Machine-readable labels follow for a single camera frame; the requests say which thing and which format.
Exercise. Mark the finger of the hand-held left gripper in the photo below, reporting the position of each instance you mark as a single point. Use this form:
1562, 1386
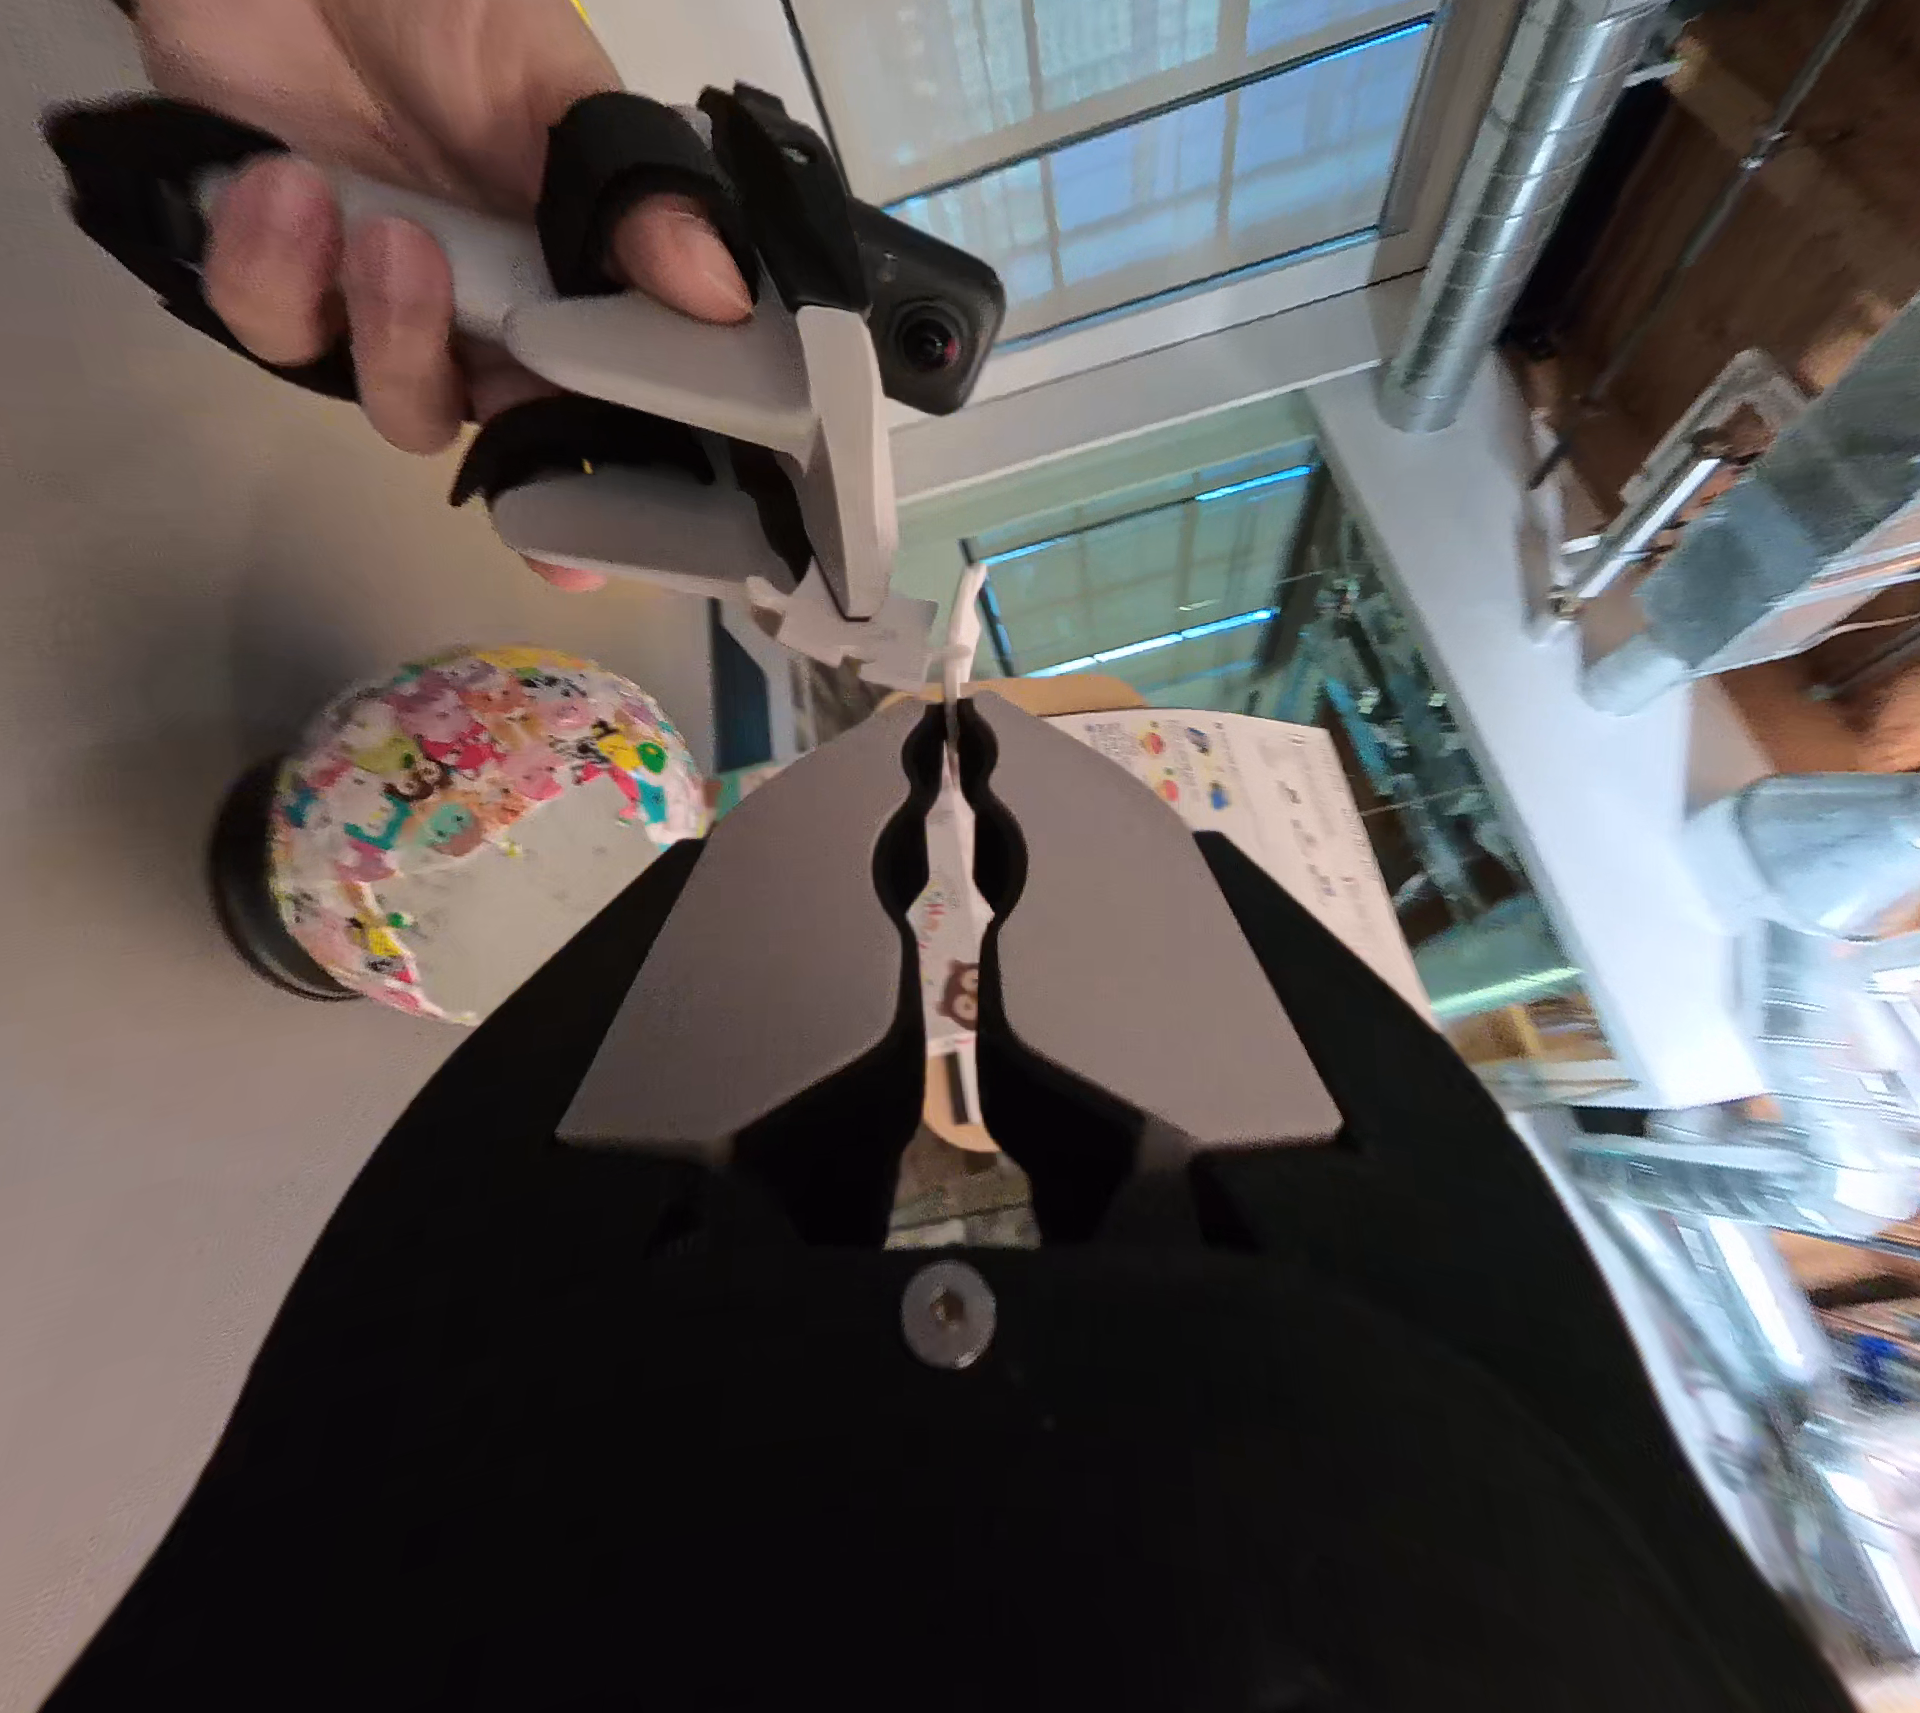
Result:
848, 468

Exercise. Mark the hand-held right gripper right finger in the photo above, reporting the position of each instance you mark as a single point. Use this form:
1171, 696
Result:
1155, 994

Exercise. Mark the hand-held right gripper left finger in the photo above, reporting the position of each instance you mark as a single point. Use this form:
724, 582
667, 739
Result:
751, 994

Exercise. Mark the colourful puzzle ball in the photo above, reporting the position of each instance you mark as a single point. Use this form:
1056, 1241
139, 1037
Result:
451, 754

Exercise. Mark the puzzle ball cardboard box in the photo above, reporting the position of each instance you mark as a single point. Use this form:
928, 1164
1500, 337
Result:
960, 1001

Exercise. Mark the black ball stand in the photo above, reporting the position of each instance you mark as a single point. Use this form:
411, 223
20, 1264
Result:
248, 889

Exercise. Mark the silver ventilation duct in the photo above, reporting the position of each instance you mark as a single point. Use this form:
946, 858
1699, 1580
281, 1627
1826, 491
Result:
1515, 169

